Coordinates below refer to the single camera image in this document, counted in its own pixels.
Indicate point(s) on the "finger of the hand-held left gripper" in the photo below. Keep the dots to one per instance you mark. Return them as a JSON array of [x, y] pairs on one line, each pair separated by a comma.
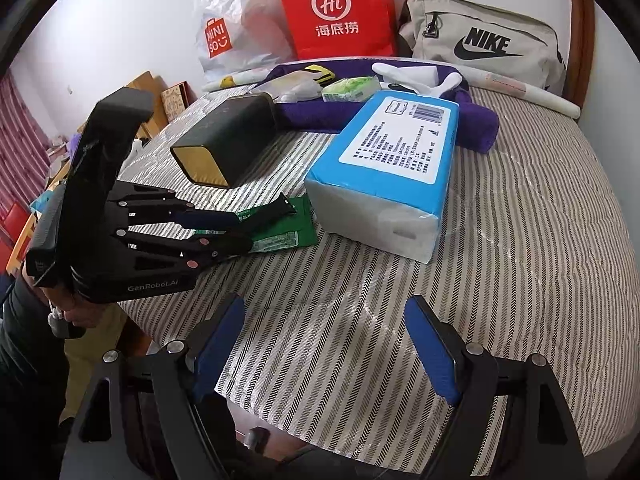
[[210, 219], [230, 246]]

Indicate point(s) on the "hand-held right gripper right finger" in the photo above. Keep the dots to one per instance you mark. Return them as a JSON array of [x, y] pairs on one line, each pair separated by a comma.
[[435, 350]]

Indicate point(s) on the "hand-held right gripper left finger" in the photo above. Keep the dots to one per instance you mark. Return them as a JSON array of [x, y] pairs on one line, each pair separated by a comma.
[[220, 350]]

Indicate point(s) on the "green foil packet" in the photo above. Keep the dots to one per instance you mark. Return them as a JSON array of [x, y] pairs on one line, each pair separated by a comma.
[[280, 232]]

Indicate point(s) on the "dark tin box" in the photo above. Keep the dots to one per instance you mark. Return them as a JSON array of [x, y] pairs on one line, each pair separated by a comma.
[[230, 130]]

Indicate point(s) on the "fruit print packet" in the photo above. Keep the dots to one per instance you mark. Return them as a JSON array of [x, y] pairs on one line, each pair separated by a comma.
[[295, 87]]

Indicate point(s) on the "small green tissue pack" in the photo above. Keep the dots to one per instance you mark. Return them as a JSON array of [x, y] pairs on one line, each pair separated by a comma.
[[350, 89]]

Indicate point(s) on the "white sock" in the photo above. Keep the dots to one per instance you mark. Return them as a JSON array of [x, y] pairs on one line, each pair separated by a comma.
[[450, 84]]

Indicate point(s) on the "person's left forearm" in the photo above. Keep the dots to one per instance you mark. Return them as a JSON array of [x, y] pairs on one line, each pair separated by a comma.
[[25, 360]]

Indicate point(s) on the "person's left hand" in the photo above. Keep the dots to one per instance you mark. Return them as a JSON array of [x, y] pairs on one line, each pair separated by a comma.
[[85, 316]]

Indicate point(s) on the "red plastic object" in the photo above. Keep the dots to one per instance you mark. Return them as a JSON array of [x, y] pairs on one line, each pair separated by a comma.
[[15, 222]]

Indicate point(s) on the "striped mattress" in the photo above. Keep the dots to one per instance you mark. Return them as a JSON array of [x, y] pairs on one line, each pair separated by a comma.
[[500, 260]]

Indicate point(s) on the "pink striped cloth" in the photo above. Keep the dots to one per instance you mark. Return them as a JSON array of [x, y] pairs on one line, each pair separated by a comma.
[[20, 135]]

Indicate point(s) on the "patterned brown box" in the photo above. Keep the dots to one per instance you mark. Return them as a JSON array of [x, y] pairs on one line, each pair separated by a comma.
[[175, 102]]

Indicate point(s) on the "purple towel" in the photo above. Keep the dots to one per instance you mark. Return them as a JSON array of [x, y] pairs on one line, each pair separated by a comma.
[[310, 115]]

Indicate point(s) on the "light wooden headboard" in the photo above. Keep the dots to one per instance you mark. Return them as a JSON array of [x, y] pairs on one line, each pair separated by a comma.
[[145, 85]]

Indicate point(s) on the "blue tissue pack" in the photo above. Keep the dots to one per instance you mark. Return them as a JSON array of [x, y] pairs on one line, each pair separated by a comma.
[[390, 170]]

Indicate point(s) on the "red paper bag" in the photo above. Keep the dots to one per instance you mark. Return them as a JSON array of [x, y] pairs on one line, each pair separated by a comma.
[[300, 35]]

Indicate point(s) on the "white plastic shopping bag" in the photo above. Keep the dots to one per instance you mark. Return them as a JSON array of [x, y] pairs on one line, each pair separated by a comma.
[[240, 10]]

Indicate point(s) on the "white rolled poster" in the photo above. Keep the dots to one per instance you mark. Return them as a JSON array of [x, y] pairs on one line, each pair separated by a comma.
[[540, 97]]

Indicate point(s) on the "grey waist bag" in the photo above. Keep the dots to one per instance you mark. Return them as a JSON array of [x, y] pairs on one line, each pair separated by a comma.
[[450, 20]]

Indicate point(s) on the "brown wooden door frame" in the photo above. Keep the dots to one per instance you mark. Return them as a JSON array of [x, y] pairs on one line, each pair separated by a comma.
[[582, 35]]

